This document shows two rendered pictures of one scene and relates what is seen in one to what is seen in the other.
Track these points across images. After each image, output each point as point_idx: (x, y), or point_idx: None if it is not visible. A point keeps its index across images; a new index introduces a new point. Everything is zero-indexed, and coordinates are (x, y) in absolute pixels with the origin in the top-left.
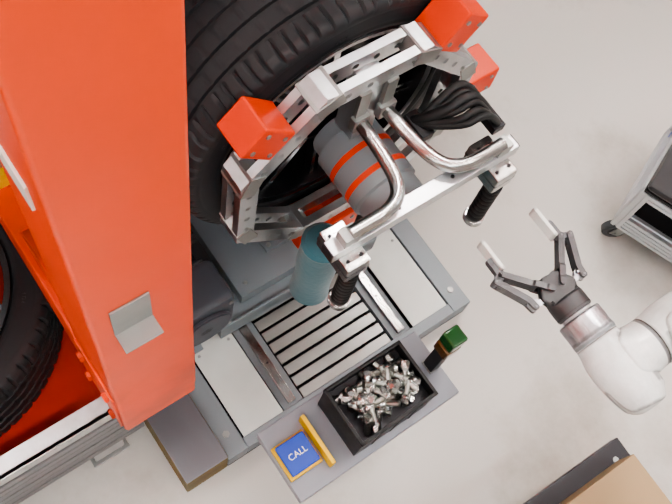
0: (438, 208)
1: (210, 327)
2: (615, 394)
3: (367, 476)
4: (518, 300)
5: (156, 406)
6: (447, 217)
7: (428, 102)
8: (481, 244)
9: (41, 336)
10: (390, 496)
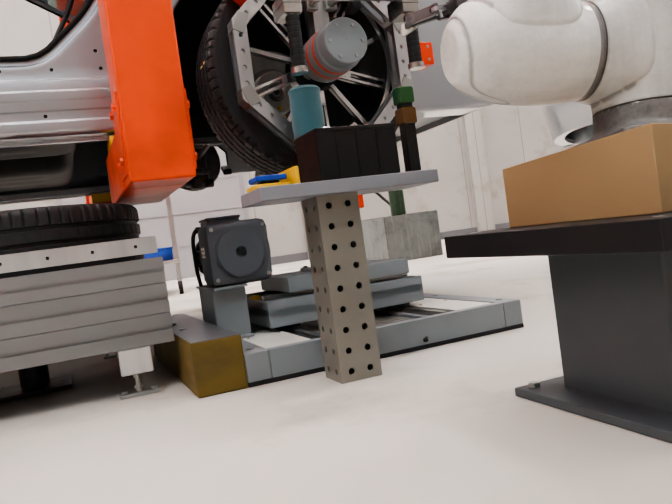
0: None
1: (243, 244)
2: None
3: (401, 376)
4: (424, 14)
5: (156, 156)
6: None
7: (392, 75)
8: (401, 26)
9: (105, 208)
10: (426, 379)
